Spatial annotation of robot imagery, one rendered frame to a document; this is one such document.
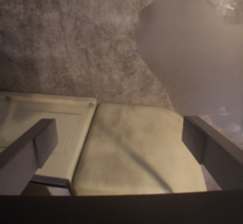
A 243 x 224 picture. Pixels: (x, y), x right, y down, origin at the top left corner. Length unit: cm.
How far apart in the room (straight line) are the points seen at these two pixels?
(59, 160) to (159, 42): 81
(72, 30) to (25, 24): 27
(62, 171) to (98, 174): 18
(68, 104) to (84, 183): 59
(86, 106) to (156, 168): 63
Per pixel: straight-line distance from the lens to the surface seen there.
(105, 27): 97
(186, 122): 16
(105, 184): 85
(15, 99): 146
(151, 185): 85
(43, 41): 113
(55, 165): 94
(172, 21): 96
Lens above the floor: 92
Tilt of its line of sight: 51 degrees down
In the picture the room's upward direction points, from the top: 170 degrees counter-clockwise
